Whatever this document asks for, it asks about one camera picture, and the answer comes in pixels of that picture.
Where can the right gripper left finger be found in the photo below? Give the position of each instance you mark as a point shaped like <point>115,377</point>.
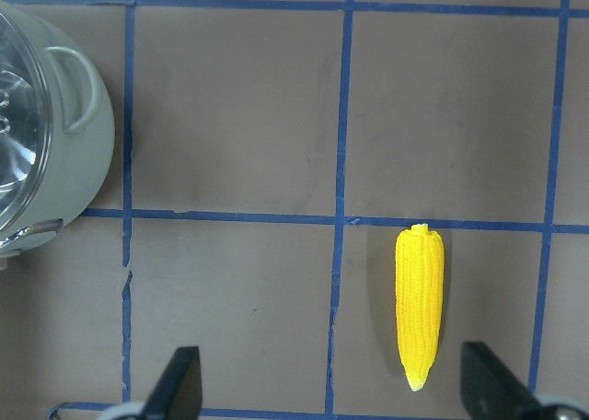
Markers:
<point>178,392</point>

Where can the pale green electric pot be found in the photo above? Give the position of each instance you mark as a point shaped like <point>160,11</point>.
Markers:
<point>82,137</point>

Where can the glass pot lid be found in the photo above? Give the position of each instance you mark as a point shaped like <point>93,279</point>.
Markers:
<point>25,110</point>

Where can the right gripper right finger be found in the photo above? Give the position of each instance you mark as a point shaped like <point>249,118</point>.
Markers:
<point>489,389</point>

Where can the yellow corn cob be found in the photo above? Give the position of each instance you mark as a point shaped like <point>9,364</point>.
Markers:
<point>419,295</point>

